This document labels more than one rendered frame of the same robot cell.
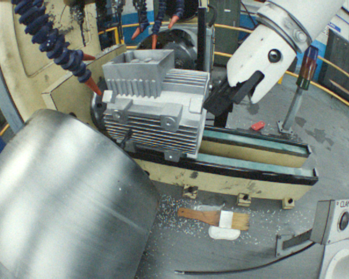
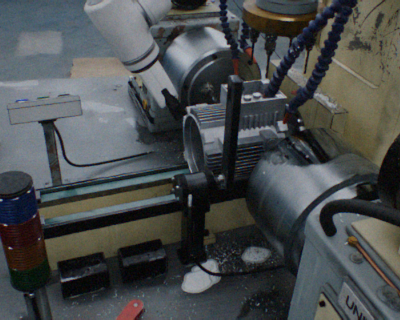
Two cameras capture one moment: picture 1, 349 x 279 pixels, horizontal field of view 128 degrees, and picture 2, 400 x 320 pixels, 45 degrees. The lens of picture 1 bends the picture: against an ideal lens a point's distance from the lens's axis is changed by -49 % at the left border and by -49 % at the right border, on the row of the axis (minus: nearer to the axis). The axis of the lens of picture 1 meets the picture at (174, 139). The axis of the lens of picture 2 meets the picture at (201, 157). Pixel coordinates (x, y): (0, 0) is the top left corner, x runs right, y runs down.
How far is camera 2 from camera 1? 1.29 m
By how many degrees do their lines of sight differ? 93
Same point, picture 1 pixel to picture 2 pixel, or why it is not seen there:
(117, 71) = (253, 86)
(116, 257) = (170, 67)
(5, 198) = (197, 37)
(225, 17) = not seen: outside the picture
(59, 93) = (271, 69)
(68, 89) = not seen: hidden behind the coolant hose
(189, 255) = (151, 163)
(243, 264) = (101, 170)
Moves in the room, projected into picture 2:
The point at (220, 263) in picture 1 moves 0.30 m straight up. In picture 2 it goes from (123, 166) to (117, 72)
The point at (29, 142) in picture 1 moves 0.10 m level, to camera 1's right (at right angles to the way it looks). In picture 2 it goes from (208, 43) to (177, 50)
